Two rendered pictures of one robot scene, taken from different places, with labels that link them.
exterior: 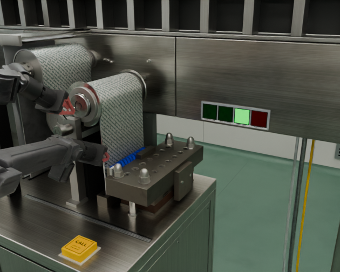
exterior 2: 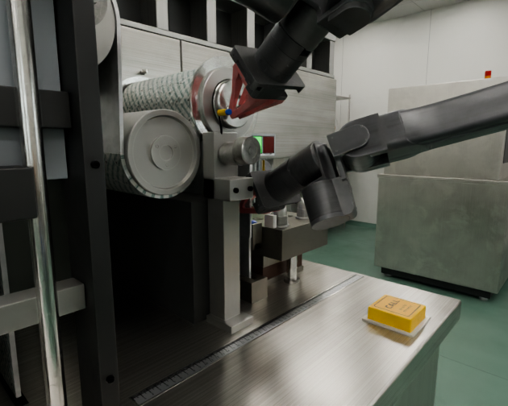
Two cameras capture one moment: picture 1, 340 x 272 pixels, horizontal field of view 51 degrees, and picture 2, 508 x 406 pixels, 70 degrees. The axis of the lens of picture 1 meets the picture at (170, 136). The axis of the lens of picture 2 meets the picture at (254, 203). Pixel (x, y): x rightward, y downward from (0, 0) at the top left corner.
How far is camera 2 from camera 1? 1.32 m
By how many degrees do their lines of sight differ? 75
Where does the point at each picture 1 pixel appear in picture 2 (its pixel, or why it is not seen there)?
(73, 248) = (408, 309)
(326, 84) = (302, 105)
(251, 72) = not seen: hidden behind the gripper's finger
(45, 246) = (388, 352)
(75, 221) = (302, 323)
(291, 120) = (286, 141)
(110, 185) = (289, 240)
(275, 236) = not seen: hidden behind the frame
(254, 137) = not seen: outside the picture
